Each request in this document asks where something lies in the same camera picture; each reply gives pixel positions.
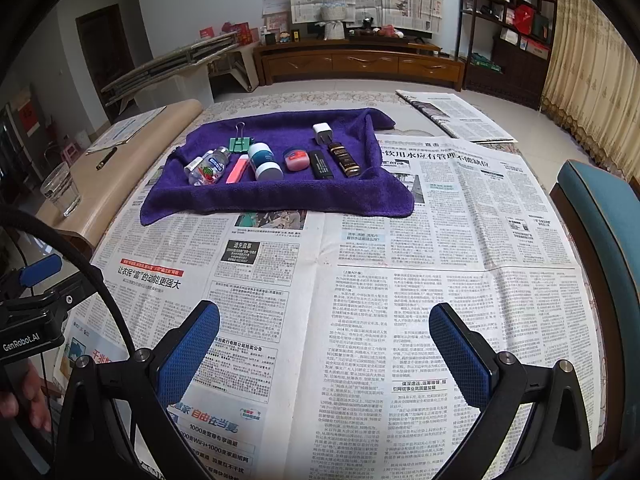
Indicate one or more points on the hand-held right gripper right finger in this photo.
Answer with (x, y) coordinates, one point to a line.
(460, 355)

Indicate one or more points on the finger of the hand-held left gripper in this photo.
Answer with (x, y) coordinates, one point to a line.
(42, 271)

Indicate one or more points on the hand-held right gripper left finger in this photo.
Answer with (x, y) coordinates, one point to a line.
(190, 355)

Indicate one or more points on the small clear bottle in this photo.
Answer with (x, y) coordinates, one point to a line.
(212, 167)

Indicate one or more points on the pink eraser bar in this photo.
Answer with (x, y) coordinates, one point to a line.
(237, 170)

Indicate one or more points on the white cosmetic jar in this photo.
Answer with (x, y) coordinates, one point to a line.
(265, 162)

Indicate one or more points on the green binder clip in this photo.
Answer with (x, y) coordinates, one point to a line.
(242, 144)

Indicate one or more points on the small pink jar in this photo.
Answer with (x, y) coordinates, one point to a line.
(296, 161)

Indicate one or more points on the black gold cosmetic tube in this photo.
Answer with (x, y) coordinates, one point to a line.
(344, 160)

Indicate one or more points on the black rectangular stick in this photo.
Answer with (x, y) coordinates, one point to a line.
(321, 165)

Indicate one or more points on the white charger plug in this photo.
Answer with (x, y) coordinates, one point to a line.
(322, 134)

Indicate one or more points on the person's left hand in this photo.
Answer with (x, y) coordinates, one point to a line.
(30, 395)

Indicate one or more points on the clear drinking glass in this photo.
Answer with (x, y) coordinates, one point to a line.
(61, 192)

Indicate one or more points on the beige leather bench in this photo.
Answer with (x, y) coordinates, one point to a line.
(115, 185)

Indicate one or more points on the pink plastic stool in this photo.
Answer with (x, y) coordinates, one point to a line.
(70, 152)

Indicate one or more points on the dark metal rack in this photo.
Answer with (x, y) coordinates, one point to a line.
(20, 150)

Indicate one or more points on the black pen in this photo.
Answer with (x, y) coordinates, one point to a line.
(106, 158)

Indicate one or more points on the large newspaper sheet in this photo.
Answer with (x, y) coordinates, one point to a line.
(325, 335)

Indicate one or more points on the newspaper sheet with big headline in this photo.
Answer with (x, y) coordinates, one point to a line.
(475, 200)

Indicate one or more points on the purple towel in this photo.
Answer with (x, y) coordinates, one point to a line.
(280, 200)

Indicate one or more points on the teal chair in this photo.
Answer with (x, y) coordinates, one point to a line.
(605, 240)

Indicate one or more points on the white plastic stand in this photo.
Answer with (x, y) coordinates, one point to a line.
(185, 87)

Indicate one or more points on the dark wooden door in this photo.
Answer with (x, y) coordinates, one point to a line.
(100, 40)

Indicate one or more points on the folded newspaper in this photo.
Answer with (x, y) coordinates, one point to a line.
(455, 115)

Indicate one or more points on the folded grey folding table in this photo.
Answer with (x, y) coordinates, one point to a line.
(170, 60)

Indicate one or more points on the dark wooden display shelf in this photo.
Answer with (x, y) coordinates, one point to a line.
(515, 70)

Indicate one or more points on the green flat box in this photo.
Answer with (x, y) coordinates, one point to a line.
(482, 62)

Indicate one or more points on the red gift boxes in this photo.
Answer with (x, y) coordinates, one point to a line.
(230, 32)

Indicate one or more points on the wooden television cabinet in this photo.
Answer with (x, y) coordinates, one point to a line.
(360, 62)

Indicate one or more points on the beige patterned curtain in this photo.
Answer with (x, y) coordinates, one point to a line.
(595, 75)

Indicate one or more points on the tea set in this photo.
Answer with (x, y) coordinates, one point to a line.
(375, 31)

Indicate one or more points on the red bag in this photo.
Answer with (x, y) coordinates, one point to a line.
(523, 19)

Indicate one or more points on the framed white certificate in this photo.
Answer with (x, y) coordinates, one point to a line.
(276, 10)

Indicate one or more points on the white wrapped bouquet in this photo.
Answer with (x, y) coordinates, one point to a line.
(334, 22)

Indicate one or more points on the newspaper sheets on wall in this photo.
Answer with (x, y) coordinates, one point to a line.
(400, 0)

